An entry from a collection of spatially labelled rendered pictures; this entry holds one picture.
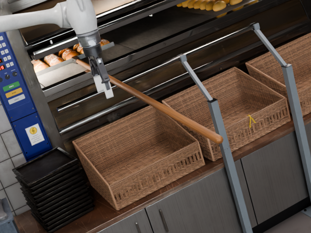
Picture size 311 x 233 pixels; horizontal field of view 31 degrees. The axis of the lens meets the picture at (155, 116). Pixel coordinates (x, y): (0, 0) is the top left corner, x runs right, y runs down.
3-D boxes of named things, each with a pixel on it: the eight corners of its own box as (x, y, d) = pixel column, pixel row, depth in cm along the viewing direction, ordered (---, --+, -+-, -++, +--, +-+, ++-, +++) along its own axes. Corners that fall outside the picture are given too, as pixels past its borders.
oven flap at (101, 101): (60, 132, 314) (45, 100, 314) (307, 22, 369) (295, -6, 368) (60, 132, 310) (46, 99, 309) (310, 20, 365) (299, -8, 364)
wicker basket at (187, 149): (85, 181, 326) (70, 141, 316) (167, 141, 344) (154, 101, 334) (116, 212, 284) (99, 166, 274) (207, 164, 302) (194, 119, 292)
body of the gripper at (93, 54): (79, 46, 226) (86, 68, 229) (84, 49, 219) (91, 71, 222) (96, 40, 228) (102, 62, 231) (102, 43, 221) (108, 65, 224)
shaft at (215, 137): (225, 142, 187) (223, 135, 186) (218, 146, 186) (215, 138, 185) (81, 62, 338) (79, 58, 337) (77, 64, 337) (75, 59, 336)
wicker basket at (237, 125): (171, 140, 344) (159, 100, 334) (244, 104, 363) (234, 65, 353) (213, 163, 302) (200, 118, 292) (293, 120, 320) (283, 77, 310)
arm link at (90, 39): (78, 35, 216) (83, 50, 218) (100, 28, 219) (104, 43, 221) (73, 33, 224) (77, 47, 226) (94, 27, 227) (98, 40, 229)
